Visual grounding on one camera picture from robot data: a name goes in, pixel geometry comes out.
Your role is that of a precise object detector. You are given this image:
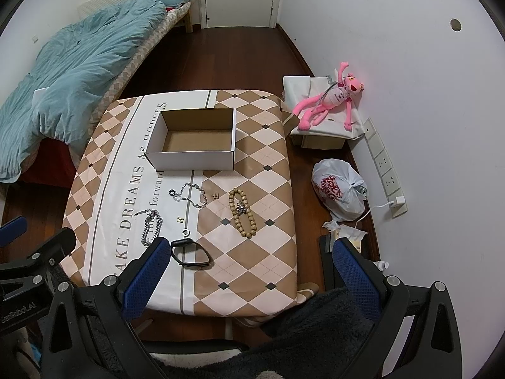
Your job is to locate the black fitness band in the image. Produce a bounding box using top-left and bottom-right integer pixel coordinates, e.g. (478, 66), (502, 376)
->
(170, 238), (213, 270)

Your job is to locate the thick silver chain bracelet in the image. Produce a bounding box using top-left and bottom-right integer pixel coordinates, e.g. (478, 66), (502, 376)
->
(134, 209), (163, 248)

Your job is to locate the thin silver chain necklace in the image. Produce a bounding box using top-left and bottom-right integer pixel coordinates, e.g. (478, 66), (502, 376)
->
(169, 182), (209, 209)

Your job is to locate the wooden bead bracelet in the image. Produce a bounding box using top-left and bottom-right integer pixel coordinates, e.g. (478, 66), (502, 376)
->
(228, 187), (258, 240)

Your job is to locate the black box on floor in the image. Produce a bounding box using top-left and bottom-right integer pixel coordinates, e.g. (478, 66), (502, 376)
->
(318, 234), (345, 292)

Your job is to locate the crumpled white paper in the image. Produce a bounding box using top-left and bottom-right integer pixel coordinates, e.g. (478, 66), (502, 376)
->
(323, 220), (367, 252)

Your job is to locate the bed with patterned mattress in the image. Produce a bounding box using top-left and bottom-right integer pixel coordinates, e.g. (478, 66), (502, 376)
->
(0, 0), (199, 190)

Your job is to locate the white plastic bag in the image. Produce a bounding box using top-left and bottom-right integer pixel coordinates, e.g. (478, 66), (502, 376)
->
(312, 158), (367, 222)

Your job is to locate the checkered printed tablecloth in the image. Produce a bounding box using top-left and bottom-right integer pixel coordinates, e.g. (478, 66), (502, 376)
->
(62, 90), (317, 319)

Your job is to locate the teal duvet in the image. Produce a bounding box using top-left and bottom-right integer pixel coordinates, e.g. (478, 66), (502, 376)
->
(0, 0), (193, 183)

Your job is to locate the white cloth covered box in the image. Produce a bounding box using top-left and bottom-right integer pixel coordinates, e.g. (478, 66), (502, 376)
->
(282, 75), (376, 150)

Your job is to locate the white cardboard box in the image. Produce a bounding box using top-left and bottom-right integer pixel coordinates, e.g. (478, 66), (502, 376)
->
(145, 108), (236, 171)

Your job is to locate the pink panther plush toy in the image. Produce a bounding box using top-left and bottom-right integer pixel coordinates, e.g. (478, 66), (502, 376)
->
(293, 62), (364, 132)

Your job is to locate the white wall power strip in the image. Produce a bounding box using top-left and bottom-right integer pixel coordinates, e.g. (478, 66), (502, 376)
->
(363, 118), (407, 218)

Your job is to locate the white charger with cable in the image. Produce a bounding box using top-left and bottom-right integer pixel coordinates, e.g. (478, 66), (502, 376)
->
(354, 196), (406, 228)

